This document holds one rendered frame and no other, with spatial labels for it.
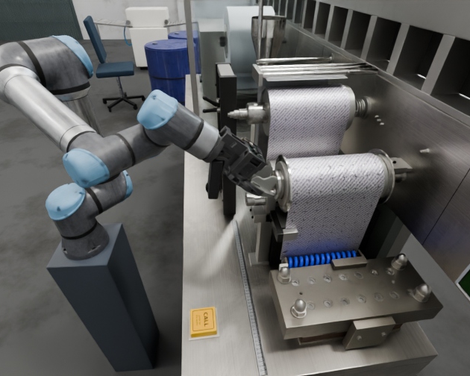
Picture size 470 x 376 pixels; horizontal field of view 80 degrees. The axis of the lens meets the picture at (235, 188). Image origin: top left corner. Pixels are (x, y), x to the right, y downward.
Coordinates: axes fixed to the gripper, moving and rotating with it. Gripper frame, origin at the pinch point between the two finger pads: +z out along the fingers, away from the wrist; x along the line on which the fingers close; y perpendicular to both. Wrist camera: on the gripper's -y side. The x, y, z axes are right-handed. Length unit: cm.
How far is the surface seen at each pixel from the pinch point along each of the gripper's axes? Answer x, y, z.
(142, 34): 574, -116, -46
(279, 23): 67, 33, -4
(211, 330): -17.3, -35.1, 7.3
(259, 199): 4.0, -5.0, 2.7
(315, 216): -4.5, 3.3, 12.5
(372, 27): 36, 48, 9
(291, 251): -4.5, -9.7, 17.5
